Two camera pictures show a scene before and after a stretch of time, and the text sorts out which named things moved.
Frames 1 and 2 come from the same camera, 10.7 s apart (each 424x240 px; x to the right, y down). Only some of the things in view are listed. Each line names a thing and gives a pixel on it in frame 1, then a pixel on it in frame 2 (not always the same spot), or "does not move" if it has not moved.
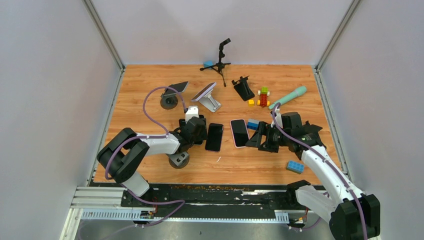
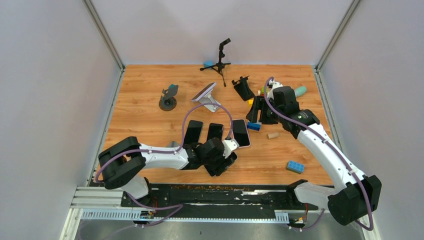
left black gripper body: [202, 136] -> [216, 164]
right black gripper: [264, 129] -> [259, 103]
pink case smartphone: [240, 132] does not move
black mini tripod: [219, 66] does not move
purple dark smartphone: [214, 137] does not move
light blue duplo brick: [295, 167] does not move
